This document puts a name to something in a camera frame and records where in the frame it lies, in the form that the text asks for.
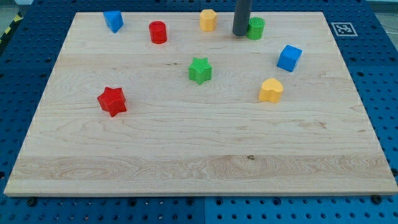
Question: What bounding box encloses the wooden board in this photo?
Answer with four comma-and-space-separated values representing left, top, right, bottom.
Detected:
4, 12, 397, 197

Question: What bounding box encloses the blue triangular block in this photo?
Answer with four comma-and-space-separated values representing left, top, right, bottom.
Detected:
103, 11, 124, 34

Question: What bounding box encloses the white fiducial marker tag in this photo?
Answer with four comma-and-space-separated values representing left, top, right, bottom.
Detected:
331, 22, 358, 37

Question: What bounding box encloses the red star block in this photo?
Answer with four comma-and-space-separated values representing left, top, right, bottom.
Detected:
97, 86, 127, 117

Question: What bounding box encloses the green cylinder block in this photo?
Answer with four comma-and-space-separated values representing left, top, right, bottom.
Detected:
246, 17, 266, 40

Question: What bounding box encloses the green star block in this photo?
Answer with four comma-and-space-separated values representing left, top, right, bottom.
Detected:
188, 57, 212, 85

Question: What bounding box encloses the blue cube block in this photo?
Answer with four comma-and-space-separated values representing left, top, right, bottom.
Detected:
277, 45, 302, 72

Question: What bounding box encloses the red cylinder block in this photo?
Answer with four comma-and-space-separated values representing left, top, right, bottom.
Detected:
149, 21, 167, 44

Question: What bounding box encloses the yellow heart block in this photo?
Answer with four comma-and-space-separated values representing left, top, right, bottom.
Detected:
258, 78, 284, 103

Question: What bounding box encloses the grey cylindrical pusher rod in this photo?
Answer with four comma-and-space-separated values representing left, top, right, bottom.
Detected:
233, 0, 252, 37

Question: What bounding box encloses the yellow hexagon block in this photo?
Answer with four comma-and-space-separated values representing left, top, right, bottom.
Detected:
200, 9, 218, 32

